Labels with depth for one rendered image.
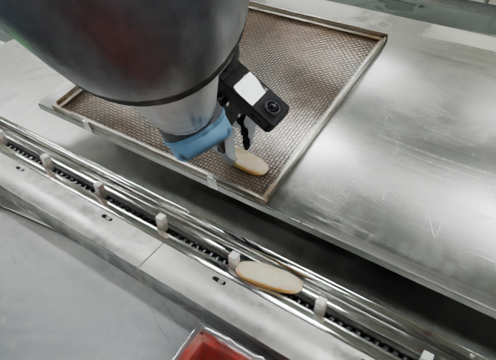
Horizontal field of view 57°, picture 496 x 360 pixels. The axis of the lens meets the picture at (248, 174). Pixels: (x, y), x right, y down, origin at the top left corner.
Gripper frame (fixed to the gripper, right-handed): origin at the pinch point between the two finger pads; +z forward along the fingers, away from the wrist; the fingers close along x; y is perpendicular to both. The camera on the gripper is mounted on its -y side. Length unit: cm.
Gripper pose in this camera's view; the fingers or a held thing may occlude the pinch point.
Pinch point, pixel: (241, 153)
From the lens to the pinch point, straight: 76.0
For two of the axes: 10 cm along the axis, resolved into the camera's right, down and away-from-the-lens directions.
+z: 1.0, 6.5, 7.6
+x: -6.1, 6.4, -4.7
